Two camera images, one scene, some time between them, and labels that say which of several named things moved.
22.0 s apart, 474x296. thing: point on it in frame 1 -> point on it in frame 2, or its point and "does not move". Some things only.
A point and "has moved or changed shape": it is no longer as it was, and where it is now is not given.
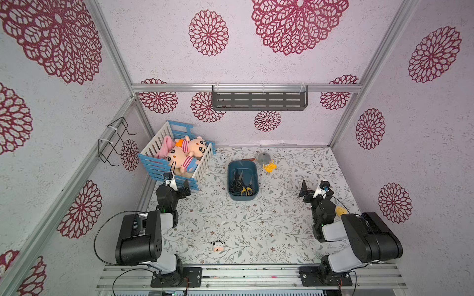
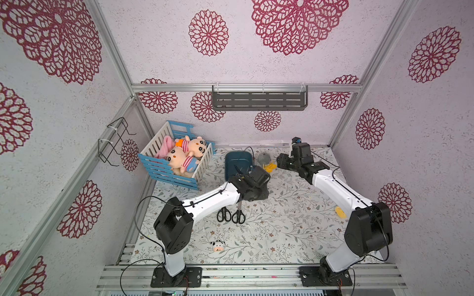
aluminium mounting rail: x=364 y=277 does not move
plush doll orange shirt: x=196 y=147 does not move
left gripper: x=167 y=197 -> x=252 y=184
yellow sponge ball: x=340 y=210 does not move
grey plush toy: x=264 y=158 does not move
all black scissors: x=236 y=184 has moved or changed shape
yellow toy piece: x=270 y=168 does not move
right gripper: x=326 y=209 -> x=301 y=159
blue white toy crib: x=175 y=151 does not move
